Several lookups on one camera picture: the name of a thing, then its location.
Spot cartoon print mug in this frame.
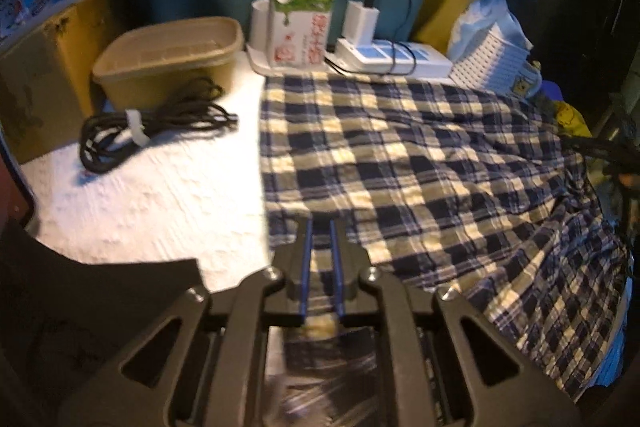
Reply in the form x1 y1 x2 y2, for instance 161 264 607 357
514 59 544 100

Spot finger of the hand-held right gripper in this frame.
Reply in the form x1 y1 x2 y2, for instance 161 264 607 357
562 134 640 170

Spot white perforated basket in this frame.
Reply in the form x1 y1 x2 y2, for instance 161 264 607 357
450 22 532 96

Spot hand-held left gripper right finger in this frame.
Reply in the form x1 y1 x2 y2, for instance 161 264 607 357
327 217 582 427

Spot milk carton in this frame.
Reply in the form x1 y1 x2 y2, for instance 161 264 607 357
268 0 339 69

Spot white power strip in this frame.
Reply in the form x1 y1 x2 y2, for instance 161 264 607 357
325 38 454 80

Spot yellow cloth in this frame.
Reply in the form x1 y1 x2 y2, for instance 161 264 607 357
554 102 592 138

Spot cardboard box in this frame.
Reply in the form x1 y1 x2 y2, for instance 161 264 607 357
0 0 127 164

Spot black cloth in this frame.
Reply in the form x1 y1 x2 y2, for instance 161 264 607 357
0 222 211 427

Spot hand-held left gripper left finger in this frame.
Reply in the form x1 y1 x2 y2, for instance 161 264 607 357
60 217 321 427

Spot plaid pants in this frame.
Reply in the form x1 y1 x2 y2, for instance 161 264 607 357
259 72 632 408

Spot tablet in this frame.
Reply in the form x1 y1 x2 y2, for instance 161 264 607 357
0 146 37 229

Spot beige plastic container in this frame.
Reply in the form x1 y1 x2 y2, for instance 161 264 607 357
92 18 245 114

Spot white charger adapter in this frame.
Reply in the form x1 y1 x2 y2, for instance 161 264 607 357
342 0 381 54

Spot black cable bundle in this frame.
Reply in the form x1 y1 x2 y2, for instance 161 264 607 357
80 77 240 174

